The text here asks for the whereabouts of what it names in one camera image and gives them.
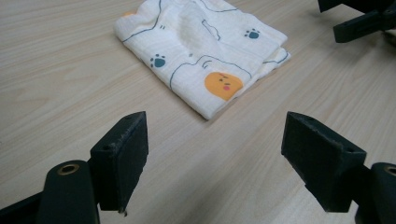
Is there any white cloth with paw prints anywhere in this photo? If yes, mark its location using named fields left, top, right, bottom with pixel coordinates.
left=113, top=0, right=292, bottom=120

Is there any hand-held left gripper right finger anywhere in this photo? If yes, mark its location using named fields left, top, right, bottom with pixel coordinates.
left=280, top=110, right=368, bottom=214

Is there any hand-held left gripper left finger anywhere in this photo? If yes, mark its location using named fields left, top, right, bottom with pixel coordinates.
left=90, top=110, right=149, bottom=217

